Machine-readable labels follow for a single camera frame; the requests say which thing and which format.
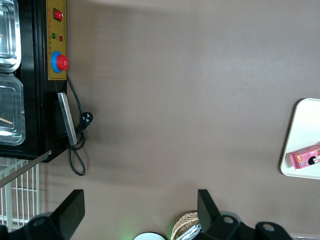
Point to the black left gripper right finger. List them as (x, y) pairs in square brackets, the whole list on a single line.
[(212, 225)]

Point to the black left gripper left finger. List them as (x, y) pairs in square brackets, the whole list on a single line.
[(67, 217)]

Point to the cream plastic tray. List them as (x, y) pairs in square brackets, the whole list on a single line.
[(305, 125)]

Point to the stack of foil containers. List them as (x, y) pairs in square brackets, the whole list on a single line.
[(191, 233)]

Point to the light oval wicker basket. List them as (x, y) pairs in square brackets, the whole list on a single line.
[(182, 222)]

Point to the grey metal strip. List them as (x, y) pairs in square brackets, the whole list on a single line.
[(25, 168)]

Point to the stainless steel pan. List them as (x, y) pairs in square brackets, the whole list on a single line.
[(12, 58), (13, 135)]

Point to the pink snack packet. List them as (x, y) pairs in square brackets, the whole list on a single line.
[(305, 158)]

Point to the wooden skewer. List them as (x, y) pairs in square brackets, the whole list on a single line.
[(6, 120)]

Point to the black appliance yellow control panel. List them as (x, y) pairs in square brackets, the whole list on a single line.
[(32, 75)]

